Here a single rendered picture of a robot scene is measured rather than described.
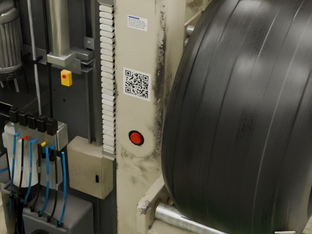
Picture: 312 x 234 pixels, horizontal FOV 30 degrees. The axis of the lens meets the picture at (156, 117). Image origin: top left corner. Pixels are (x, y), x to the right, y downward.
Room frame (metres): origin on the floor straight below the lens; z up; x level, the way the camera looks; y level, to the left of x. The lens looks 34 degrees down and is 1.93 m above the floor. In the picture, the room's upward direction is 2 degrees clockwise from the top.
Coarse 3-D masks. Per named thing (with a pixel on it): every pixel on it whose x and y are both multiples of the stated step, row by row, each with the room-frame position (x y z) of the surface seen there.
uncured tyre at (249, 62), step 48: (240, 0) 1.12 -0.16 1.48; (288, 0) 1.11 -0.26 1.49; (192, 48) 1.05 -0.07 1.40; (240, 48) 1.00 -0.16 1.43; (288, 48) 0.98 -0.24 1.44; (192, 96) 0.96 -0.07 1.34; (240, 96) 0.93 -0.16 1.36; (288, 96) 0.91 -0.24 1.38; (192, 144) 0.92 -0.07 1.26; (240, 144) 0.89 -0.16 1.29; (288, 144) 0.87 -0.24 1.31; (192, 192) 0.91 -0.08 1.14; (240, 192) 0.87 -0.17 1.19; (288, 192) 0.85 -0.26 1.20
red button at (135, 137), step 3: (132, 135) 1.21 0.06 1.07; (135, 135) 1.21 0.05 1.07; (138, 135) 1.21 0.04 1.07; (132, 138) 1.21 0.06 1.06; (135, 138) 1.21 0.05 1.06; (138, 138) 1.20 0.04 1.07; (141, 138) 1.21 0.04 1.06; (132, 141) 1.21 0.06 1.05; (135, 141) 1.21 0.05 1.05; (138, 141) 1.20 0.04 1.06
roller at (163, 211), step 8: (160, 208) 1.10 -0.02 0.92; (168, 208) 1.10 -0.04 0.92; (160, 216) 1.09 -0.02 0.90; (168, 216) 1.09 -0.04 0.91; (176, 216) 1.08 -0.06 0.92; (184, 216) 1.08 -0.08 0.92; (176, 224) 1.07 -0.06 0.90; (184, 224) 1.06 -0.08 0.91; (192, 224) 1.06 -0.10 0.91; (200, 224) 1.05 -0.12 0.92; (200, 232) 1.04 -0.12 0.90; (208, 232) 1.04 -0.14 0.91; (216, 232) 1.03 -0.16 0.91
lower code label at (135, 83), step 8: (128, 72) 1.22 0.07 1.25; (136, 72) 1.21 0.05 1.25; (128, 80) 1.22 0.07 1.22; (136, 80) 1.21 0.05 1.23; (144, 80) 1.20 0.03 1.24; (128, 88) 1.22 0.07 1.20; (136, 88) 1.21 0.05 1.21; (144, 88) 1.20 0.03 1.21; (136, 96) 1.21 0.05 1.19; (144, 96) 1.20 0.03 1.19
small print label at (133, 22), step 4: (128, 16) 1.22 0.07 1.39; (132, 16) 1.22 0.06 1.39; (128, 20) 1.22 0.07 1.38; (132, 20) 1.22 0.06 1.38; (136, 20) 1.21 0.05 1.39; (140, 20) 1.21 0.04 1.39; (144, 20) 1.20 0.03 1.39; (128, 24) 1.22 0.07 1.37; (132, 24) 1.22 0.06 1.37; (136, 24) 1.21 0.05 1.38; (140, 24) 1.21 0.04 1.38; (144, 24) 1.20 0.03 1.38; (136, 28) 1.21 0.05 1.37; (140, 28) 1.21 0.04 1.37; (144, 28) 1.20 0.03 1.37
